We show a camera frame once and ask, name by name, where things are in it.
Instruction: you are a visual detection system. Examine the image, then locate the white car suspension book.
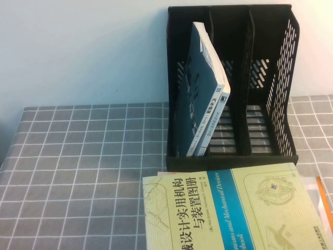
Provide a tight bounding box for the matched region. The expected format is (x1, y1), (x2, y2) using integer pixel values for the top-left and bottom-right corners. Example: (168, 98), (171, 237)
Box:
(174, 21), (229, 157)

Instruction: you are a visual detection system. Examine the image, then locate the yellow green mechanisms book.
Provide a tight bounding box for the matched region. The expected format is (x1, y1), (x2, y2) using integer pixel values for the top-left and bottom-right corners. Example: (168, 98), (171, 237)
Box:
(142, 161), (333, 250)

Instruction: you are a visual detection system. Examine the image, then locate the black plastic book stand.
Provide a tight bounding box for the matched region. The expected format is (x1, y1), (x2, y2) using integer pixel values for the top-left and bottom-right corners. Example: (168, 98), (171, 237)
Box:
(165, 4), (301, 172)

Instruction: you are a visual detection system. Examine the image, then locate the grey white thin book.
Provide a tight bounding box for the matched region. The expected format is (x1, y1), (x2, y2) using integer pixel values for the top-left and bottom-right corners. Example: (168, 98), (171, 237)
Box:
(199, 83), (232, 157)

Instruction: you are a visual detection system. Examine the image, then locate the grey white checked tablecloth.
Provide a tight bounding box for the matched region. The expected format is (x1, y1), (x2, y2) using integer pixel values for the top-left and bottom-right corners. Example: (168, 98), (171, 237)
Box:
(0, 95), (333, 250)

